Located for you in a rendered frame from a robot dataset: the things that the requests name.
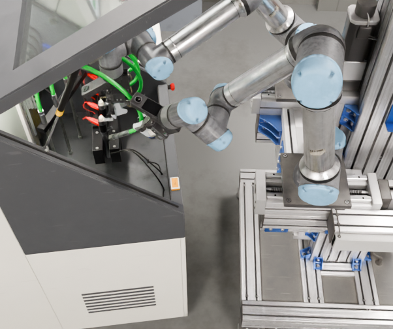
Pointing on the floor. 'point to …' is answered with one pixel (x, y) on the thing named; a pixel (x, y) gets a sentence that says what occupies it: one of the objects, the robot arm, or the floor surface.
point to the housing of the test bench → (6, 269)
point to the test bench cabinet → (115, 282)
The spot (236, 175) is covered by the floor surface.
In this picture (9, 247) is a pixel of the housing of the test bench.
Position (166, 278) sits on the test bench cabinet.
